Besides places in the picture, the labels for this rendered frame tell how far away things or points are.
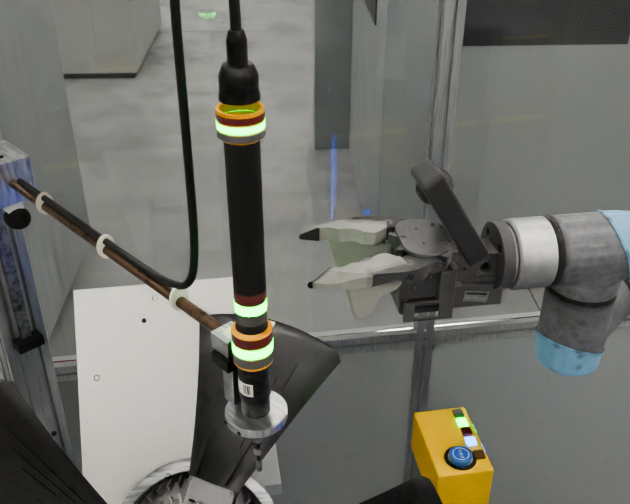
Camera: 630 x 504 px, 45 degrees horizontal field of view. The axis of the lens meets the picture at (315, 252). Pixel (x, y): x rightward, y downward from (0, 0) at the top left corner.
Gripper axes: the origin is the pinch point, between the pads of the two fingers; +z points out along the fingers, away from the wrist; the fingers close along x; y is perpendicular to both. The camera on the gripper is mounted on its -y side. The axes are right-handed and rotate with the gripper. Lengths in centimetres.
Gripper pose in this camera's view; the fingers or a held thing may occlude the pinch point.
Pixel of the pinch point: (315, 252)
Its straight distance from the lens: 75.7
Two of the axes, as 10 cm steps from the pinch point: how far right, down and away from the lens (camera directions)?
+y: 0.0, 8.6, 5.2
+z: -9.9, 0.8, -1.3
